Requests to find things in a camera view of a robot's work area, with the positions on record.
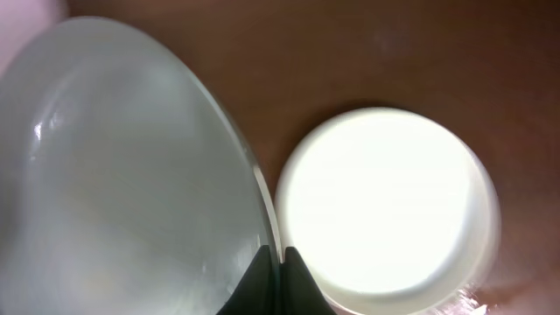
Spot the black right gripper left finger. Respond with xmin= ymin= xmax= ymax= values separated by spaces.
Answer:
xmin=217 ymin=245 xmax=277 ymax=315

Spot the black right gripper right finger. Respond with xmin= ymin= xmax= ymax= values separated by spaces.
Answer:
xmin=281 ymin=247 xmax=336 ymax=315

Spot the cream white plate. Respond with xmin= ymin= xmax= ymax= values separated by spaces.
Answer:
xmin=275 ymin=108 xmax=501 ymax=314

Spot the light grey plate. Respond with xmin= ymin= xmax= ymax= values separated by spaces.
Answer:
xmin=1 ymin=17 xmax=279 ymax=315

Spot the pink plate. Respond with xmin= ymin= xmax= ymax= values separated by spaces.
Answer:
xmin=0 ymin=0 xmax=67 ymax=73

